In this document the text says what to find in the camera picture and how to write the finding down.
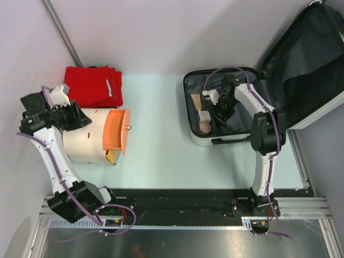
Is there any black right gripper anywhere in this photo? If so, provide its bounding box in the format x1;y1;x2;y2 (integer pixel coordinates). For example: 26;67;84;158
207;97;239;130

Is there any tan cardboard piece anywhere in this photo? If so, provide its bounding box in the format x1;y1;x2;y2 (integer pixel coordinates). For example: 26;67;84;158
190;94;202;111

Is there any red garment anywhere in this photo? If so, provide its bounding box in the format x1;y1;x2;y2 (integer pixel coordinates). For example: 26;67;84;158
64;66;124;108

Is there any orange drum drawer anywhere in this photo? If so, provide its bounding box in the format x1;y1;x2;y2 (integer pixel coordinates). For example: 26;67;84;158
103;109;132;155

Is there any yellow drum drawer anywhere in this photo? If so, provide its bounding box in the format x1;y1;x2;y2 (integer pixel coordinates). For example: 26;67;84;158
105;149;121;164

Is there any space astronaut print suitcase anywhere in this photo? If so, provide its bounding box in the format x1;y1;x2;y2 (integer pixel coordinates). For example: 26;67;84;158
183;1;343;146

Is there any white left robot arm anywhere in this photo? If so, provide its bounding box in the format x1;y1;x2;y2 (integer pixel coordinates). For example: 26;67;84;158
18;91;119;225

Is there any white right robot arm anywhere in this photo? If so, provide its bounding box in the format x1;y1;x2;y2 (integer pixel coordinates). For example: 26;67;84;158
210;76;286;216

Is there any beige cylindrical drum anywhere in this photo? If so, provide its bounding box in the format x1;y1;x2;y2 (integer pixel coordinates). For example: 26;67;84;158
62;108;110;164

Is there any pink octagonal jar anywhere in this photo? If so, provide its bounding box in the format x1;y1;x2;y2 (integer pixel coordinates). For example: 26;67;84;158
198;122;212;135

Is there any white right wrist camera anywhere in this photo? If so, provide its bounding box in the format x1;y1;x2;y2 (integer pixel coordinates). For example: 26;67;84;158
202;90;220;105

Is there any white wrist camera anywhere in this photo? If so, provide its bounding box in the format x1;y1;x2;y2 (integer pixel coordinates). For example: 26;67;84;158
50;83;70;106
202;90;220;105

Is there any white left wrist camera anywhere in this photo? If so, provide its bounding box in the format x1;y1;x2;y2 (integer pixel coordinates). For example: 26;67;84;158
50;83;70;106

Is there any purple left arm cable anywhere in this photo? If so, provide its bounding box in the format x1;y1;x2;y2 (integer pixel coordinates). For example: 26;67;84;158
16;85;137;242

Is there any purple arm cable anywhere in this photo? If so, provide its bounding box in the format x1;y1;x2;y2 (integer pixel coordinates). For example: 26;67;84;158
204;66;293;240
16;85;137;242

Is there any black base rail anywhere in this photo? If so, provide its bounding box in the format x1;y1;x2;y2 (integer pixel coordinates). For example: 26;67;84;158
99;189;314;226

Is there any grey slotted cable duct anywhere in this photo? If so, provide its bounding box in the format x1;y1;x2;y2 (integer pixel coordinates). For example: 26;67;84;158
48;217;268;231

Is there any aluminium frame post left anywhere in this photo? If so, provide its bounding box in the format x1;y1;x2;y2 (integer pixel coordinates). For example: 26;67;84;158
39;0;83;67

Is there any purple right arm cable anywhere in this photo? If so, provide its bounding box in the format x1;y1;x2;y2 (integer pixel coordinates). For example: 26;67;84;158
204;66;293;240

